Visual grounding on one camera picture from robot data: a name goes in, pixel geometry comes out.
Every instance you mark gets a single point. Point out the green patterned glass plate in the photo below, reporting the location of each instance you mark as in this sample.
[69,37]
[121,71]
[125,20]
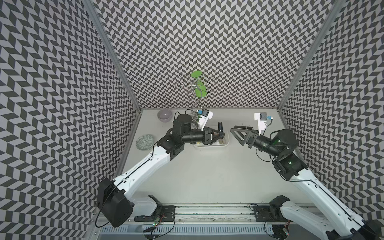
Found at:
[145,142]

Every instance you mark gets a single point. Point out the white plastic storage box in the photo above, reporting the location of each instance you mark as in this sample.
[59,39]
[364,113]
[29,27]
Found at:
[219,144]

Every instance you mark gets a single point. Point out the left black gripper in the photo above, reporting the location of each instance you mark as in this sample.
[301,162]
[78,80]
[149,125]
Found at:
[207,135]

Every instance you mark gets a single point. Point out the aluminium front rail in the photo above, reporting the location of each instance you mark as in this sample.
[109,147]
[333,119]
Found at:
[230,214]

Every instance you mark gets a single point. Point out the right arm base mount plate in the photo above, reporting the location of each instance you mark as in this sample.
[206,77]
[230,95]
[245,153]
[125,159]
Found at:
[268,214]

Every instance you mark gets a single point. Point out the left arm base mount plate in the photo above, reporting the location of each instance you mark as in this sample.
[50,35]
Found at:
[165,212]

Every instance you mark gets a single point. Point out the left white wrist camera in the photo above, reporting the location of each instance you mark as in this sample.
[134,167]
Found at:
[204,116]

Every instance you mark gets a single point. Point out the chrome stand with green leaves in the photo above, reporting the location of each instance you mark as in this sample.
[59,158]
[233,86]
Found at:
[197,88]

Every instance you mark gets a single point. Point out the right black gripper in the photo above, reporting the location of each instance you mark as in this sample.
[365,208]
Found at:
[251,137]

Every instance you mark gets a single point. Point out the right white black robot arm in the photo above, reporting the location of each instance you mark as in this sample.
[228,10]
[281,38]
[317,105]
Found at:
[338,223]

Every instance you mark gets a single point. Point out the small lilac bowl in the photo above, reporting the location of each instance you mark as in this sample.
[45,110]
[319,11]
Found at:
[165,115]

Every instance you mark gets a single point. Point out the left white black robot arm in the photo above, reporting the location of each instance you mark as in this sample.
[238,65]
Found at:
[116,197]

